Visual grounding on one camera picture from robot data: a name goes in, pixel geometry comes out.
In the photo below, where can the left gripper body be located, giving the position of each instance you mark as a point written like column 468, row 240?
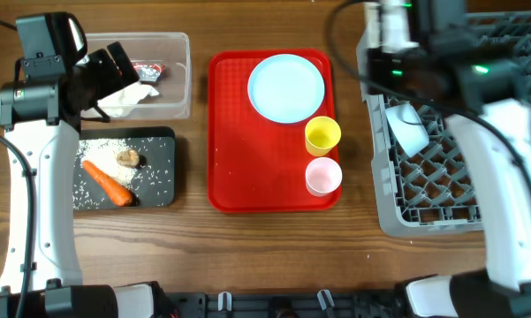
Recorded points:
column 102, row 75

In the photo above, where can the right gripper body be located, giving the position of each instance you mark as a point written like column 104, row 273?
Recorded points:
column 391, row 71

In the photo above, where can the white tissue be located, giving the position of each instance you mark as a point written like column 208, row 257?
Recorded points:
column 122, row 102

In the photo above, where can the red snack wrapper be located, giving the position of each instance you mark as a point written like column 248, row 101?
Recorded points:
column 149, row 72

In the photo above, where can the light blue bowl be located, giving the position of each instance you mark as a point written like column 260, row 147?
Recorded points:
column 407, row 128

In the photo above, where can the white rice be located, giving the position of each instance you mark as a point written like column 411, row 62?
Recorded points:
column 152, row 182

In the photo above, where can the brown mushroom scrap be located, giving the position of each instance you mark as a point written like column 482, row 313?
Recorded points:
column 129, row 158

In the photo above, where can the yellow cup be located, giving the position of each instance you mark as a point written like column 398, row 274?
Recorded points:
column 322, row 134

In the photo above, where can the orange carrot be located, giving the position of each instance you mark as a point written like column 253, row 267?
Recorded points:
column 118, row 194

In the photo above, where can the light blue plate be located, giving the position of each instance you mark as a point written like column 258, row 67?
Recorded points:
column 286, row 88

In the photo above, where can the pink cup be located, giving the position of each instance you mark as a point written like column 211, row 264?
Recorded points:
column 323, row 176

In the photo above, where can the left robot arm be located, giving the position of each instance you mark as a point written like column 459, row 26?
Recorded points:
column 55, row 80

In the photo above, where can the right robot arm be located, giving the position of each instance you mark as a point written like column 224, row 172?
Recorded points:
column 484, row 108

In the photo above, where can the clear plastic waste bin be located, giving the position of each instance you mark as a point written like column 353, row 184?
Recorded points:
column 175, row 84

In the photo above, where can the black waste tray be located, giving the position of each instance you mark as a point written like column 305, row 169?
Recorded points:
column 121, row 133

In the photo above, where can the grey dishwasher rack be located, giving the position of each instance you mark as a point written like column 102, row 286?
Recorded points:
column 430, row 193

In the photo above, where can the red serving tray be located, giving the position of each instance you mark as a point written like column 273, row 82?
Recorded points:
column 254, row 165

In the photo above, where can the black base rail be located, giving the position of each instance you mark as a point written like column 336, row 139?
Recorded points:
column 320, row 304

